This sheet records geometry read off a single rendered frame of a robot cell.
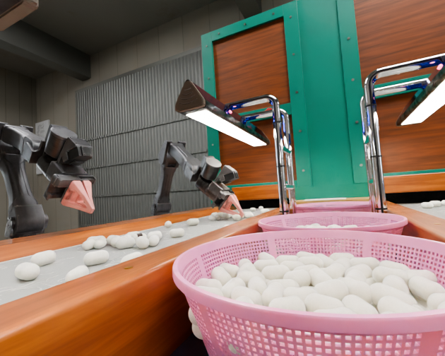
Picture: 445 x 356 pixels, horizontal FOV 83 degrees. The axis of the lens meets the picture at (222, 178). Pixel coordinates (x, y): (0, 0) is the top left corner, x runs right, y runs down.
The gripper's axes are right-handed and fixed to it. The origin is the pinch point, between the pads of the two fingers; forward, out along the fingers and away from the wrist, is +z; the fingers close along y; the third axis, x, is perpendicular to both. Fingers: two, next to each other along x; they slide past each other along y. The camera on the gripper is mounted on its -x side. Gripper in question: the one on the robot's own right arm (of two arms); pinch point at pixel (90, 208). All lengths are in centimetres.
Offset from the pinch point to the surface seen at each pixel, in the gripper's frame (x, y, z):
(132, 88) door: 11, 226, -260
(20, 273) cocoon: -5.7, -21.8, 16.6
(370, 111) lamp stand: -54, 33, 34
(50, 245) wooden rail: 5.7, -8.2, 3.3
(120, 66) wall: -5, 232, -308
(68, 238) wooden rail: 5.7, -4.0, 2.4
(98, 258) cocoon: -7.7, -13.8, 19.4
